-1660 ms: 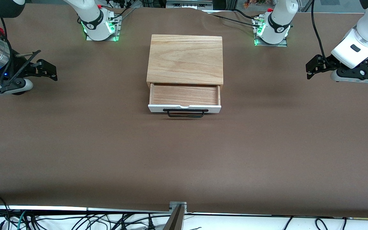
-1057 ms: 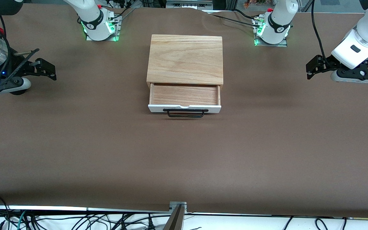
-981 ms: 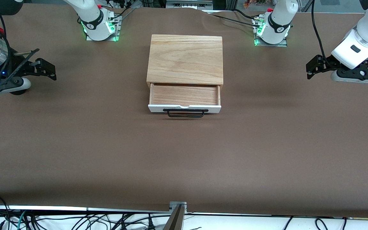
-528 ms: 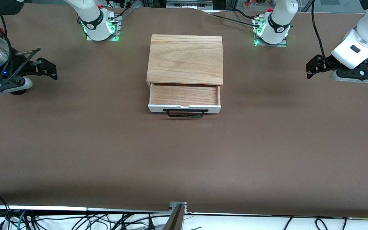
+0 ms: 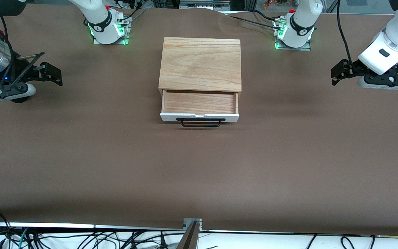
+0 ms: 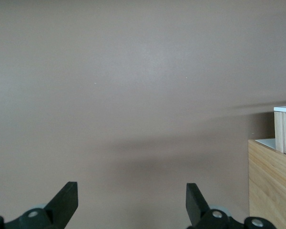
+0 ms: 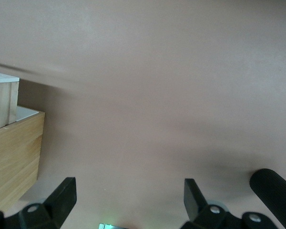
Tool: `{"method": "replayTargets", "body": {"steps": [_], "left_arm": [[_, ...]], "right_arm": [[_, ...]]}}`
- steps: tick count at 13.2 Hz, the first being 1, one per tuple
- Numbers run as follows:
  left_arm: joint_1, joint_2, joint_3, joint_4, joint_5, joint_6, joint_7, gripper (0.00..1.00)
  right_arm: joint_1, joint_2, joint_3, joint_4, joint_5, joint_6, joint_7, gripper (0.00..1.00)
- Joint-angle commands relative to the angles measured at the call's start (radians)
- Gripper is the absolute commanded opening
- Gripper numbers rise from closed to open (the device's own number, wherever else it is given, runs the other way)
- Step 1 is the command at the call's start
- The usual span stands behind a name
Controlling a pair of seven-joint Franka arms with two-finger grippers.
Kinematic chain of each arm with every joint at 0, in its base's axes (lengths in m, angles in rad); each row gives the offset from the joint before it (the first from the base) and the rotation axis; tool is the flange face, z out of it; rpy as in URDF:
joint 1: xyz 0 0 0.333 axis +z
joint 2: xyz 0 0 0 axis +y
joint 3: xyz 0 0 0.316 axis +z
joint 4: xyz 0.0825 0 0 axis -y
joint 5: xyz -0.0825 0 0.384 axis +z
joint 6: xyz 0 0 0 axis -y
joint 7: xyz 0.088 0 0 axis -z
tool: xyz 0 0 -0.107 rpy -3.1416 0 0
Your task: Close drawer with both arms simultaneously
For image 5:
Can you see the wooden drawer cabinet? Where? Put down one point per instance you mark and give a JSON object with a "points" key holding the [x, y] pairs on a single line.
{"points": [[200, 64]]}

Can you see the wooden drawer with white front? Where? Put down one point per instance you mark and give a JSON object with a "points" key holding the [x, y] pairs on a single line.
{"points": [[199, 102]]}

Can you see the grey electronics box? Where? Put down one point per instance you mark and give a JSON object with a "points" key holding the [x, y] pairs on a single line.
{"points": [[204, 4]]}

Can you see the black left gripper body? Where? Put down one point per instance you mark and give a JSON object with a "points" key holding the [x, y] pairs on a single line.
{"points": [[353, 67]]}

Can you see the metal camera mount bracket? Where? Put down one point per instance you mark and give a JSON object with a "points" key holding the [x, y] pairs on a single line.
{"points": [[191, 235]]}

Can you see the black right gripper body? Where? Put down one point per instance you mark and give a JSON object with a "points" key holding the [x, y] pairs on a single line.
{"points": [[26, 71]]}

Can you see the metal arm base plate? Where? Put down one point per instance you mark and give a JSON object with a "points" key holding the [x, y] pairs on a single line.
{"points": [[127, 33], [302, 49]]}

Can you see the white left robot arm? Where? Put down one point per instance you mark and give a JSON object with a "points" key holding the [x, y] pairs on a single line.
{"points": [[397, 33]]}

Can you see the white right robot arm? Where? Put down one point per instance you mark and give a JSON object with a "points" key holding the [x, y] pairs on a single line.
{"points": [[98, 15]]}

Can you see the brown table cover mat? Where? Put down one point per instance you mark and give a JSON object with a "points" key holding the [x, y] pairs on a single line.
{"points": [[199, 173]]}

